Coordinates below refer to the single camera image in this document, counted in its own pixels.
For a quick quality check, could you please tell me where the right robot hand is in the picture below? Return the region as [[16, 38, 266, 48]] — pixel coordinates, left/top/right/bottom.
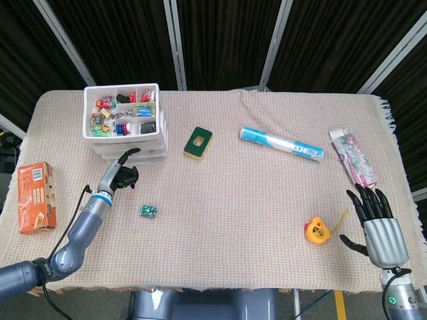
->
[[339, 183, 410, 269]]

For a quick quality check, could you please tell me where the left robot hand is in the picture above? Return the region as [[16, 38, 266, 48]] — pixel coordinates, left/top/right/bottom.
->
[[97, 148, 141, 195]]

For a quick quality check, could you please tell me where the clear plastic drawer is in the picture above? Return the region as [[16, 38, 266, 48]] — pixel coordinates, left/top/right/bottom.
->
[[89, 135, 167, 149], [99, 153, 169, 165], [95, 145, 168, 157]]

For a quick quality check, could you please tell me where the small green circuit board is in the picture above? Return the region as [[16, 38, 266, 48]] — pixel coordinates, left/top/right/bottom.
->
[[139, 204, 159, 219]]

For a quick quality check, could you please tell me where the orange carton box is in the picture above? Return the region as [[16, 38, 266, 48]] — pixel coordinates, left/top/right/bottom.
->
[[17, 161, 57, 235]]

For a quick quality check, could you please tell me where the yellow tape measure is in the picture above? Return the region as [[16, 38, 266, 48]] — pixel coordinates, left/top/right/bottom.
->
[[304, 209, 350, 246]]

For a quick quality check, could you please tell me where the green blue packet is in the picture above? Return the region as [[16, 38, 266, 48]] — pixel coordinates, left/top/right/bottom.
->
[[133, 103, 153, 117]]

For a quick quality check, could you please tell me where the pink floral packet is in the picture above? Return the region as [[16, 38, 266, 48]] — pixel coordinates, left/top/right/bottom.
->
[[329, 129, 379, 187]]

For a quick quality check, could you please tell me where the green yellow sponge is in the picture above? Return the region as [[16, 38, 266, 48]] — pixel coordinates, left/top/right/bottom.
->
[[183, 126, 214, 163]]

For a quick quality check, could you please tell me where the black device beside table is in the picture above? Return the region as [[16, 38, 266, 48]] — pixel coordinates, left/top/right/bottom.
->
[[0, 128, 21, 174]]

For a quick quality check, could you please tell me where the white table leg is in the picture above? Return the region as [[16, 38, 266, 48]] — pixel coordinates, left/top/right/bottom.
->
[[292, 289, 302, 320]]

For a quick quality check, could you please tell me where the beige woven tablecloth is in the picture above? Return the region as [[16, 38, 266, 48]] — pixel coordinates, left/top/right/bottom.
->
[[0, 89, 427, 297]]

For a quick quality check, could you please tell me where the black curtain panel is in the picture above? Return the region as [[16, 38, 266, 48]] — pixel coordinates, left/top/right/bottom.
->
[[46, 0, 179, 91], [175, 0, 284, 91], [268, 0, 427, 94], [370, 43, 427, 201], [0, 0, 86, 134]]

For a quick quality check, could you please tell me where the blue white plastic roll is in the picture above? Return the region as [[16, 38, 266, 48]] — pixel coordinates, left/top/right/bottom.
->
[[239, 125, 325, 163]]

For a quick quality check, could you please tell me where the grey robot torso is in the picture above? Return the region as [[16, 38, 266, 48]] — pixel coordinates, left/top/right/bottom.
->
[[133, 288, 280, 320]]

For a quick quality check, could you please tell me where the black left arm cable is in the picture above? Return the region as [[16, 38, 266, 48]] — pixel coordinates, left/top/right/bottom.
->
[[41, 184, 94, 320]]

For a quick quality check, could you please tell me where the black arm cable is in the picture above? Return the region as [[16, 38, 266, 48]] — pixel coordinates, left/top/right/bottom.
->
[[41, 184, 94, 320], [383, 266, 413, 320]]

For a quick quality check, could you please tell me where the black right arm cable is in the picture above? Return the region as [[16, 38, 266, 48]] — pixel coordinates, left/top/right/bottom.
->
[[383, 266, 413, 320]]

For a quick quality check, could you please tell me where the white plastic drawer organizer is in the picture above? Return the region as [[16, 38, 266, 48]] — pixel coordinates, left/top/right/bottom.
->
[[82, 83, 169, 165]]

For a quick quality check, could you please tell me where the green floor cable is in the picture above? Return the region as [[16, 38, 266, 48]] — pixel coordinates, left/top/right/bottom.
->
[[300, 289, 334, 316]]

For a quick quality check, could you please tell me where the grey partition post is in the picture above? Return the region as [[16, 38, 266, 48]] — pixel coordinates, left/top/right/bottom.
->
[[0, 113, 27, 140], [163, 0, 187, 91], [354, 21, 427, 95], [33, 0, 97, 85], [258, 0, 295, 91]]

